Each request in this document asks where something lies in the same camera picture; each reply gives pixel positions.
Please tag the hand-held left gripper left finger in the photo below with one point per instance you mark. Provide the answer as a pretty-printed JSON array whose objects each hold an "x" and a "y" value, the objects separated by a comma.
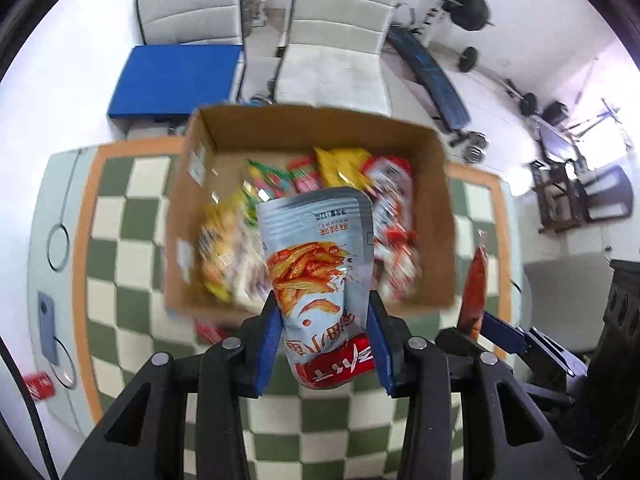
[{"x": 267, "y": 355}]

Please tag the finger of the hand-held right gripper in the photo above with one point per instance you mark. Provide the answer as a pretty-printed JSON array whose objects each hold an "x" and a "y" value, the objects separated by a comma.
[
  {"x": 507, "y": 337},
  {"x": 457, "y": 341}
]

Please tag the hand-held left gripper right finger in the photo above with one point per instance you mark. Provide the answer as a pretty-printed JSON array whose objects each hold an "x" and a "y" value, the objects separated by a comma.
[{"x": 381, "y": 360}]

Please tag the orange sausage stick packet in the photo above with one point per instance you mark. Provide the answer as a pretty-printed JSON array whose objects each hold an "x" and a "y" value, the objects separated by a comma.
[{"x": 474, "y": 285}]

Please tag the red snack pack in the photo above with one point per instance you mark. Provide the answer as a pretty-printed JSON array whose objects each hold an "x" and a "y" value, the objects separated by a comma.
[{"x": 212, "y": 331}]

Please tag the grey fish snack pouch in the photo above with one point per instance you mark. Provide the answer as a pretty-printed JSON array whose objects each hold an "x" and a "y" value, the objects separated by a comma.
[{"x": 320, "y": 270}]

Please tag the pile of snack packets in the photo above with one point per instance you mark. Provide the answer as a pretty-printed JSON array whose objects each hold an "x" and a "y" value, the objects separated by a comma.
[{"x": 220, "y": 260}]

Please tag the brown cardboard box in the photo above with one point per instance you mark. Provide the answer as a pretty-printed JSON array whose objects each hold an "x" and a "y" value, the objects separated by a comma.
[{"x": 435, "y": 200}]

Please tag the white red snack packet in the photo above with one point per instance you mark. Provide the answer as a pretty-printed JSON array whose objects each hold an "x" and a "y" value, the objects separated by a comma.
[{"x": 392, "y": 177}]

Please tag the colourful candy bag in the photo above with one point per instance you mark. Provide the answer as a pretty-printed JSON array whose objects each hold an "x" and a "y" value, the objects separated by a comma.
[{"x": 267, "y": 177}]

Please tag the yellow snack packet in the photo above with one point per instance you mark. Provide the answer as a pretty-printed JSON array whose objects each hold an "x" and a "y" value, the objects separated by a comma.
[{"x": 342, "y": 162}]

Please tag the dark wooden rack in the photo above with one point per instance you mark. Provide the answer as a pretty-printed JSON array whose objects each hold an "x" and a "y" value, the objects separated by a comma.
[{"x": 560, "y": 195}]

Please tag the green checkered tablecloth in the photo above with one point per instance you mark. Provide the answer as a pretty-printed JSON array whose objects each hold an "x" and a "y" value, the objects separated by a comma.
[{"x": 130, "y": 270}]

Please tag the chrome dumbbell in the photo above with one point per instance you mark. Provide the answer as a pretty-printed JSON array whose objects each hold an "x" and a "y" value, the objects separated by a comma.
[{"x": 472, "y": 145}]

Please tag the black monitor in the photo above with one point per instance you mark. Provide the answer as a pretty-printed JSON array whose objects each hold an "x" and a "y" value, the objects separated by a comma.
[{"x": 557, "y": 142}]

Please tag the blue grey phone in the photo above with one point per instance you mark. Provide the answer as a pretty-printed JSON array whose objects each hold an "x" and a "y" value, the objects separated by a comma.
[{"x": 47, "y": 327}]

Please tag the small red packet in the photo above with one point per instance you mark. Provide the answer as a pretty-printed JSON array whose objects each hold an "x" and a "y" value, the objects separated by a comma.
[{"x": 39, "y": 386}]

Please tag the barbell on floor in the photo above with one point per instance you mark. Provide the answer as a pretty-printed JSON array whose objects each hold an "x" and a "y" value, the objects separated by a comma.
[{"x": 500, "y": 82}]

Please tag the black blue sit-up bench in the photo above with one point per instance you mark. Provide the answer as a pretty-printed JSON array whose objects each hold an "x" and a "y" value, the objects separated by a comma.
[{"x": 430, "y": 77}]

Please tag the blue cushion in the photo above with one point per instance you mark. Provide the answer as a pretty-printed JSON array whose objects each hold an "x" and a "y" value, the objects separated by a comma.
[{"x": 175, "y": 80}]

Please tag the large white padded chair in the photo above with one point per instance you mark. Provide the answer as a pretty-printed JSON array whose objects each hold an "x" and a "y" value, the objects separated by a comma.
[{"x": 340, "y": 40}]

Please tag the small white padded chair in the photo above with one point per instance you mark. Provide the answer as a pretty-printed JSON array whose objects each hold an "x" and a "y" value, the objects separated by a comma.
[{"x": 192, "y": 7}]

